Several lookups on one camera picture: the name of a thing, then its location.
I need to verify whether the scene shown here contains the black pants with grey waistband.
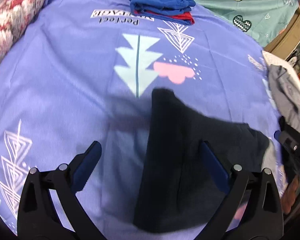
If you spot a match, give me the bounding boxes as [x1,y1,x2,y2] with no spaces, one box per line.
[133,88,276,233]

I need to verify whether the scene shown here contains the person right hand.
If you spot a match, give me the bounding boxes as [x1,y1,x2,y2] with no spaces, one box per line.
[281,176,300,215]

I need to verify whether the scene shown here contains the grey clothes pile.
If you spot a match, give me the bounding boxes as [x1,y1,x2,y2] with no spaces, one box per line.
[262,51,300,133]

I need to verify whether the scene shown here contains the wooden furniture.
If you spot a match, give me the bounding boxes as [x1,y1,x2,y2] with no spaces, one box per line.
[264,4,300,79]

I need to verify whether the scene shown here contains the purple printed bed sheet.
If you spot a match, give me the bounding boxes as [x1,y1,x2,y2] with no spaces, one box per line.
[0,0,279,239]

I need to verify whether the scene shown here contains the folded red garment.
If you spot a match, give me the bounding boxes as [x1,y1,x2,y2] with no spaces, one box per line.
[133,10,194,25]

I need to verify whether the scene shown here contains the folded blue garment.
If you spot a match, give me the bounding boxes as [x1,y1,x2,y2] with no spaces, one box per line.
[129,0,196,16]

